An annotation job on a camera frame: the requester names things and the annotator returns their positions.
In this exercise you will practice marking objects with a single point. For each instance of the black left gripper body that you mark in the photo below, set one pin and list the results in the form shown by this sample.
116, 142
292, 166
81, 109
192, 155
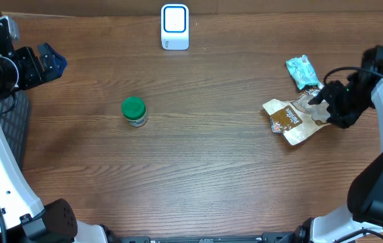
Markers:
29, 69

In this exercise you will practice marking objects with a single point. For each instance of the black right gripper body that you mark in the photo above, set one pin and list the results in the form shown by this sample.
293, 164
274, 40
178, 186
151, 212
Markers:
348, 105

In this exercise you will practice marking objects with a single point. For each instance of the teal wipes pack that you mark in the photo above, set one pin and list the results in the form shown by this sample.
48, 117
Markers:
302, 71

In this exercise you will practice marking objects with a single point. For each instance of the white brown snack bag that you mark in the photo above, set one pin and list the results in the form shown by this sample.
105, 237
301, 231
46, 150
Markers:
297, 119

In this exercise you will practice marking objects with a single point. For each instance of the green lid jar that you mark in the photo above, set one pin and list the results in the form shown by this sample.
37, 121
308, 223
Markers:
135, 112

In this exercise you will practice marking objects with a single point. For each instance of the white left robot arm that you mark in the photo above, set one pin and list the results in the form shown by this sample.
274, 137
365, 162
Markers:
23, 217

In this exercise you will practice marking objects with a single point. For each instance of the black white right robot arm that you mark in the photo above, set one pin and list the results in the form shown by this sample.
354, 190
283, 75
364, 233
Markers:
362, 215

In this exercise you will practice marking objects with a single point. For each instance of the white barcode scanner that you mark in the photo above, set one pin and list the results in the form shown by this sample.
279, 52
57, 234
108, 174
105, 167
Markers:
174, 27

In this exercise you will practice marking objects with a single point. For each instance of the dark grey mesh basket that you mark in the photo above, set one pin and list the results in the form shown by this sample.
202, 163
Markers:
14, 119

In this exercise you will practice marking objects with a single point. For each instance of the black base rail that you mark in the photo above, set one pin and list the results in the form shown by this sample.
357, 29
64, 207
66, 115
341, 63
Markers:
268, 237

